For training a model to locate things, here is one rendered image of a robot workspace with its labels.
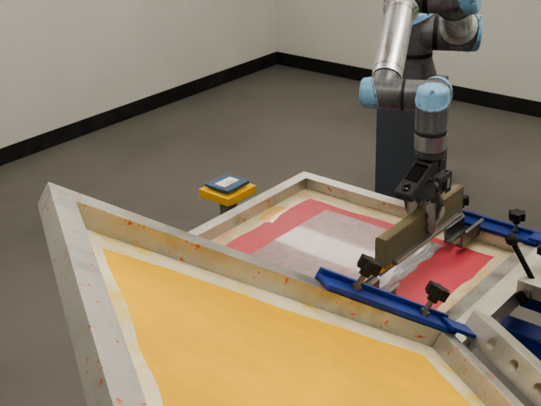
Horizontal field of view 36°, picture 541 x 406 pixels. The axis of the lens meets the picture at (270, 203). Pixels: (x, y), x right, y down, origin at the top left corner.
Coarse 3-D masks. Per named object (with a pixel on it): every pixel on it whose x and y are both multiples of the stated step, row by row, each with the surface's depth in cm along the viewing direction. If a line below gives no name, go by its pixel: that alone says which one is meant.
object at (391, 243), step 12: (444, 192) 207; (456, 192) 208; (444, 204) 204; (456, 204) 209; (408, 216) 196; (420, 216) 196; (444, 216) 206; (396, 228) 191; (408, 228) 193; (420, 228) 198; (384, 240) 187; (396, 240) 190; (408, 240) 195; (384, 252) 188; (396, 252) 192; (384, 264) 189
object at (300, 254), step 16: (240, 240) 228; (256, 240) 227; (272, 240) 227; (288, 240) 226; (304, 240) 226; (256, 256) 219; (272, 256) 219; (288, 256) 218; (304, 256) 218; (320, 256) 218; (336, 256) 218; (352, 256) 217; (304, 272) 211; (352, 272) 210; (400, 288) 202; (416, 288) 202; (448, 288) 201; (432, 304) 195
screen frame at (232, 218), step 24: (264, 192) 247; (288, 192) 250; (336, 192) 250; (360, 192) 245; (240, 216) 235; (480, 240) 222; (504, 240) 217; (504, 264) 204; (480, 288) 194; (456, 312) 186
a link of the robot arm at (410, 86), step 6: (432, 78) 200; (438, 78) 199; (444, 78) 200; (408, 84) 197; (414, 84) 197; (420, 84) 196; (444, 84) 196; (450, 84) 200; (408, 90) 196; (414, 90) 196; (450, 90) 197; (408, 96) 196; (414, 96) 196; (450, 96) 195; (408, 102) 197; (414, 102) 197; (450, 102) 194; (408, 108) 198; (414, 108) 198
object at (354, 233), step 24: (288, 216) 240; (312, 216) 239; (336, 216) 239; (360, 216) 238; (336, 240) 226; (360, 240) 225; (432, 240) 224; (432, 264) 212; (456, 264) 212; (480, 264) 211
